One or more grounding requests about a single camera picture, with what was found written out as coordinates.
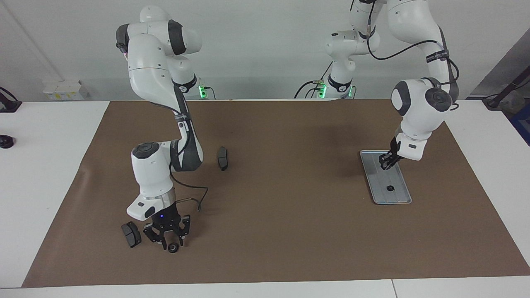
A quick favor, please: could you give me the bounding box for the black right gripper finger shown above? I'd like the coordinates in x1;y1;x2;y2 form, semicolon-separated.
142;223;164;246
171;215;191;247

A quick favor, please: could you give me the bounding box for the silver metal tray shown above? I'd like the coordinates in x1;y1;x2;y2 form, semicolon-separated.
359;150;413;205

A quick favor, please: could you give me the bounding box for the dark grey brake pad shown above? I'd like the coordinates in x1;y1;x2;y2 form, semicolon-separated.
217;146;230;171
121;221;142;249

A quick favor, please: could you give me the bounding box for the brown paper table mat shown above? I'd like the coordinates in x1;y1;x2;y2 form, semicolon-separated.
22;99;530;288

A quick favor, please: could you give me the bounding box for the blue box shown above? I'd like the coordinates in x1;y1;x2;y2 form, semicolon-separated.
511;111;530;146

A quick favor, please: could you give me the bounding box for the black clamp stand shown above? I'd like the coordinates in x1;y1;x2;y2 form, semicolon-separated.
0;87;22;113

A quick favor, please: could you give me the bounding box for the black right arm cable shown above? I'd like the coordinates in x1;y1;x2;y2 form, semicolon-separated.
169;159;209;213

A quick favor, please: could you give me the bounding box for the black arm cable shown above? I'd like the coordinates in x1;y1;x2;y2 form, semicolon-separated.
366;0;460;111
169;159;209;213

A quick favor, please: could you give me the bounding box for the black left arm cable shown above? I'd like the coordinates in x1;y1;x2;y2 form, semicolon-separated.
366;0;460;111

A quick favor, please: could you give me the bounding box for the black tripod mount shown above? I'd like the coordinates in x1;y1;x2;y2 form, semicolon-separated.
482;76;530;111

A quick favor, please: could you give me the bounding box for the white wall socket box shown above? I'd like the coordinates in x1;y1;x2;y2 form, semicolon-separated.
43;80;89;101

